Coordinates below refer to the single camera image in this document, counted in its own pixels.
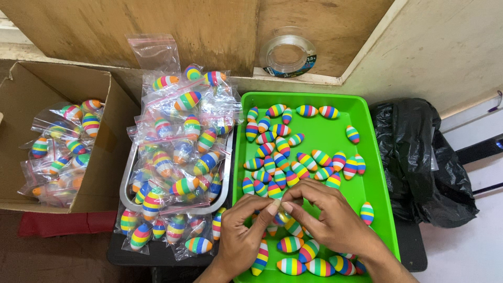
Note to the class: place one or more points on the black table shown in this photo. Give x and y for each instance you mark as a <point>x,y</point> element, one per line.
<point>157,257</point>

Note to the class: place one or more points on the clear fishing line spool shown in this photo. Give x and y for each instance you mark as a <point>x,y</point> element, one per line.
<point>289,55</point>

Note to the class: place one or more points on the small clear zip pouch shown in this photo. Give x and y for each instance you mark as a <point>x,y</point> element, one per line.
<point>281,218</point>

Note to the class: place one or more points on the black plastic bag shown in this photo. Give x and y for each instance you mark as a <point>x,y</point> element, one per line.
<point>416,165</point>

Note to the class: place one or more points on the black metal frame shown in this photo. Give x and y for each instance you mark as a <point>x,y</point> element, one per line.
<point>479,151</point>

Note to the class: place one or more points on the person's right hand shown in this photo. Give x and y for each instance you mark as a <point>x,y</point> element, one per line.
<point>334,224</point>

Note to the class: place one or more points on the dark brown plywood panel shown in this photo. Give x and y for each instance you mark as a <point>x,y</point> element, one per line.
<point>157,23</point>

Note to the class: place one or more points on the pile of bagged striped floats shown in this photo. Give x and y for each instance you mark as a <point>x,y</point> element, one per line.
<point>184,157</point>

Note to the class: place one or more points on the cardboard box of bagged floats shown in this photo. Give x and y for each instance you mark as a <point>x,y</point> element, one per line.
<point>98,157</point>

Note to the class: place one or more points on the loose striped foam floats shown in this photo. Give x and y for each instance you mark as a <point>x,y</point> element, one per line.
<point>281,146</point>

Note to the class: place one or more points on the steel tray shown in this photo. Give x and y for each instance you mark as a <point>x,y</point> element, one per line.
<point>125,196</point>

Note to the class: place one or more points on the red cloth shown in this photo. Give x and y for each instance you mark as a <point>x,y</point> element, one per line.
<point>59,224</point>

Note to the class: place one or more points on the light brown plywood panel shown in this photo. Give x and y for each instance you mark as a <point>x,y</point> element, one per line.
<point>345,27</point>

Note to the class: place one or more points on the person's left hand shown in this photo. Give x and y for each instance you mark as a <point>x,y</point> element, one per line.
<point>239,236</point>

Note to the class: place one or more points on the green plastic tray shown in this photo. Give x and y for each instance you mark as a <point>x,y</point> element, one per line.
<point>373,188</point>

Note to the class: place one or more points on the empty clear zip bag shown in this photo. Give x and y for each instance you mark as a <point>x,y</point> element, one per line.
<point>157,53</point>

